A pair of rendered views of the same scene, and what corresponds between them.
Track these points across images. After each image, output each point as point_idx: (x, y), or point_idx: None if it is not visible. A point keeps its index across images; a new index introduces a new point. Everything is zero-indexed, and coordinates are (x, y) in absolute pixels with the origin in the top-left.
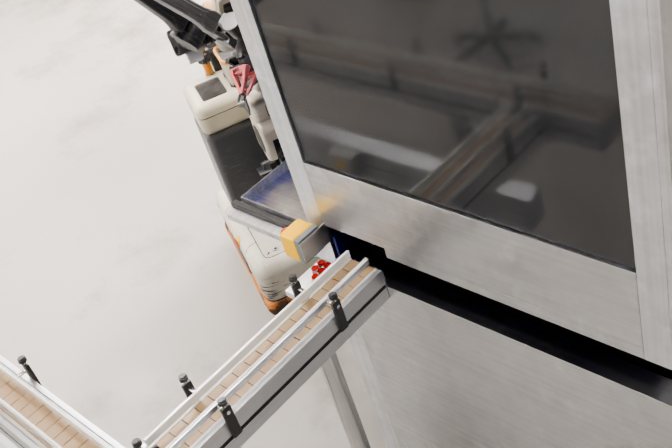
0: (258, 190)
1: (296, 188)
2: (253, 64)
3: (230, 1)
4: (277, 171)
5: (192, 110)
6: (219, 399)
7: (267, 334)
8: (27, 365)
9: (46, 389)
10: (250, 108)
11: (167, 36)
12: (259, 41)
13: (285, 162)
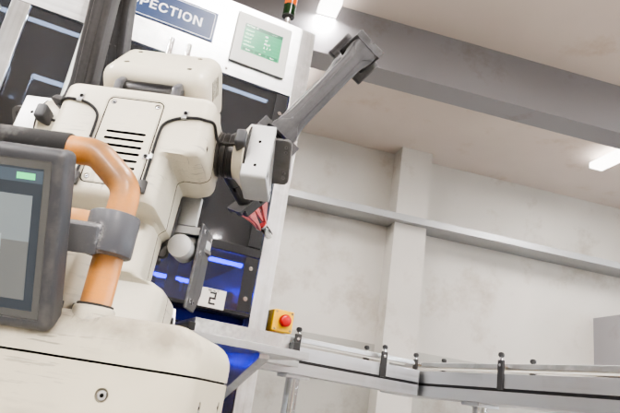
0: (267, 339)
1: (272, 282)
2: (290, 183)
3: (296, 144)
4: (237, 329)
5: (214, 388)
6: (367, 346)
7: (328, 348)
8: (498, 359)
9: (486, 373)
10: (172, 314)
11: (292, 148)
12: None
13: (223, 324)
